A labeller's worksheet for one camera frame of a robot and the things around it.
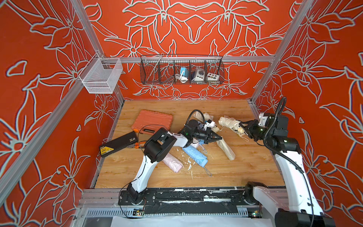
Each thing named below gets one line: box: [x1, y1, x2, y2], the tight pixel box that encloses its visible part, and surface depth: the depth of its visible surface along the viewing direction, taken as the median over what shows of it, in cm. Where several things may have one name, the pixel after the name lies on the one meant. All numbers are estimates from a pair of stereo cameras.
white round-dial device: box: [190, 67, 206, 82], surface depth 93 cm
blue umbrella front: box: [182, 145, 208, 168], surface depth 85 cm
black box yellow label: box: [99, 130, 139, 158], surface depth 92 cm
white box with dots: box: [207, 72, 220, 81], surface depth 96 cm
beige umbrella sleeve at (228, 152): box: [216, 136, 236, 161], surface depth 83 cm
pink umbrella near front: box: [162, 152, 184, 174], surface depth 83 cm
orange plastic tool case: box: [131, 109, 173, 135], surface depth 103 cm
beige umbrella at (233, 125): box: [218, 116, 248, 137], surface depth 75 cm
